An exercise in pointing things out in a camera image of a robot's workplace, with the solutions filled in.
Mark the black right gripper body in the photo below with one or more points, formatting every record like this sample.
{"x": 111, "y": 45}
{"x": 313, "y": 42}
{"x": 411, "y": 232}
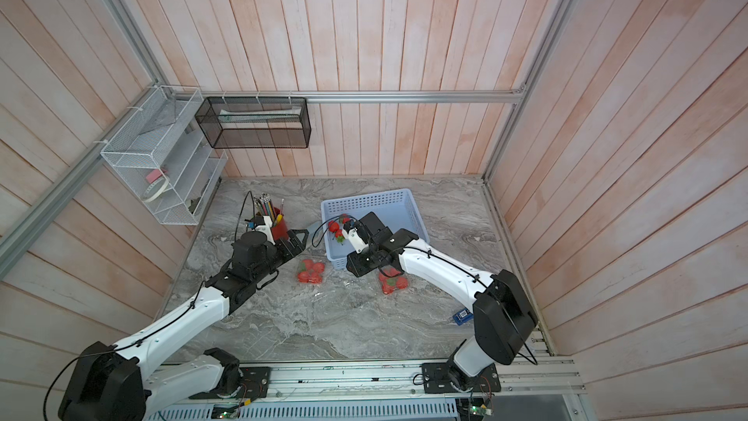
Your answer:
{"x": 365, "y": 262}

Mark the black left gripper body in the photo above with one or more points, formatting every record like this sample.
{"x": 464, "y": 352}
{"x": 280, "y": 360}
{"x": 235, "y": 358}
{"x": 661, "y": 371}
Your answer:
{"x": 276, "y": 255}

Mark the red strawberry basket corner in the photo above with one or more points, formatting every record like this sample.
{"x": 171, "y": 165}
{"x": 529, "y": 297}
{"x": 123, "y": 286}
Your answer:
{"x": 333, "y": 226}

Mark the light blue perforated plastic basket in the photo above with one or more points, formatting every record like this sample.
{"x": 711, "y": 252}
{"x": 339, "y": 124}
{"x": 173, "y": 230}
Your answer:
{"x": 397, "y": 209}

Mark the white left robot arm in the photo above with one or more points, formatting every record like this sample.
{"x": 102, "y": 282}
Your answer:
{"x": 126, "y": 380}

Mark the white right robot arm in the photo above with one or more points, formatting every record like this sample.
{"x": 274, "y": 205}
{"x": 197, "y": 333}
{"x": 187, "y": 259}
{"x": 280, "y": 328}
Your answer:
{"x": 503, "y": 317}

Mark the red metal pencil bucket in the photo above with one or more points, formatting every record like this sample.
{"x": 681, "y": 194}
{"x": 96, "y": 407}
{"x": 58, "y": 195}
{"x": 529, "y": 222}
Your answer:
{"x": 280, "y": 230}

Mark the blue small card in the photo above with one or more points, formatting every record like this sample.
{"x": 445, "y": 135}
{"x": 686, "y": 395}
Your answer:
{"x": 462, "y": 317}

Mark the white tape roll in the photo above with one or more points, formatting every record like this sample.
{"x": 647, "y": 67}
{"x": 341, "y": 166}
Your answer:
{"x": 156, "y": 189}

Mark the pink sticky note pad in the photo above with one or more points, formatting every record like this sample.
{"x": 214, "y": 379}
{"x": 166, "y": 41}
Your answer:
{"x": 154, "y": 176}

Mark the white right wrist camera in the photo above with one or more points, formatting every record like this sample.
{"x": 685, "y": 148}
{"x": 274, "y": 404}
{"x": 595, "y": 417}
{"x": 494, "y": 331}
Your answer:
{"x": 359, "y": 239}

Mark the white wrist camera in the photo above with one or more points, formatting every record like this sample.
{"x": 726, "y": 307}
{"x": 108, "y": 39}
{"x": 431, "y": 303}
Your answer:
{"x": 265, "y": 225}
{"x": 359, "y": 239}

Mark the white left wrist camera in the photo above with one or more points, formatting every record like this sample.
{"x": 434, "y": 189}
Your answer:
{"x": 265, "y": 225}

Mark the white wire mesh shelf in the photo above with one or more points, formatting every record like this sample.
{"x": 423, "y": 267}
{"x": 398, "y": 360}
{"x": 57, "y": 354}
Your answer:
{"x": 161, "y": 132}

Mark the black mesh wall basket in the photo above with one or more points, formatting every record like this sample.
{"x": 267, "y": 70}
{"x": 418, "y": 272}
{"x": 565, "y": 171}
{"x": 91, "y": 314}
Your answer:
{"x": 255, "y": 122}

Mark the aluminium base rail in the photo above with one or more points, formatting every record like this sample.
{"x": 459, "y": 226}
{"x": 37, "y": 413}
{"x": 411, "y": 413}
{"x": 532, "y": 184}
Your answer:
{"x": 358, "y": 381}

